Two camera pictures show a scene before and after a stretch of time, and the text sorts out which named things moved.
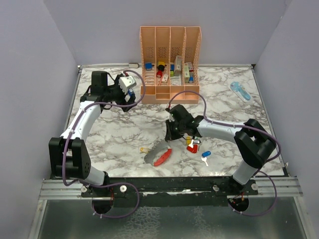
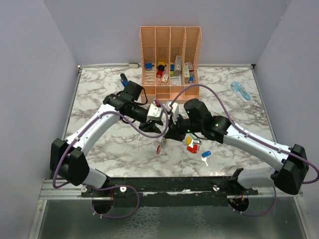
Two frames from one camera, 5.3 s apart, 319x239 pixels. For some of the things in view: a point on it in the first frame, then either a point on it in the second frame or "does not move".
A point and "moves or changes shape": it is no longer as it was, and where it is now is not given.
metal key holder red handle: (158, 153) moves or changes shape
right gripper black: (170, 135) does not move
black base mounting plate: (170, 191) does not move
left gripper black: (123, 100) → (150, 126)
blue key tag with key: (204, 155) does not move
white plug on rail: (133, 65) does not move
